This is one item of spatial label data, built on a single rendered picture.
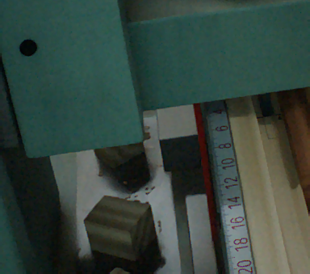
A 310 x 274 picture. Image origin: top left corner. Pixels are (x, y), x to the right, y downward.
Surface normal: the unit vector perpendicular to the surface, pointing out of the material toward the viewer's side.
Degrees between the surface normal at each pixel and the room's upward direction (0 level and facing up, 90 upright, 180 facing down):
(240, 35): 90
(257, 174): 0
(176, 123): 0
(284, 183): 0
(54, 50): 90
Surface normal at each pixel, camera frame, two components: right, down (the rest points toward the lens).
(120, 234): -0.47, 0.55
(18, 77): 0.05, 0.55
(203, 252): -0.15, -0.82
